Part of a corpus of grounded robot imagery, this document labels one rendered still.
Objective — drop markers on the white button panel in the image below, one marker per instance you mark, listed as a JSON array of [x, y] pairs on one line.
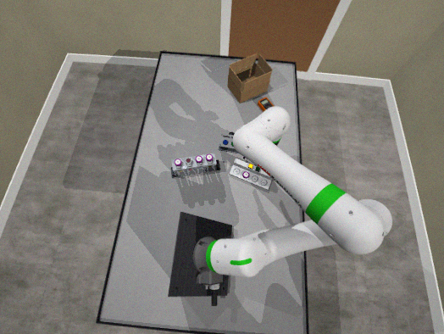
[[226, 142]]

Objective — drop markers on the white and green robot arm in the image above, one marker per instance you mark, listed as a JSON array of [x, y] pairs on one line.
[[356, 228]]

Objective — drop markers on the orange multimeter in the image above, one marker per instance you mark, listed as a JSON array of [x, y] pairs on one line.
[[265, 104]]

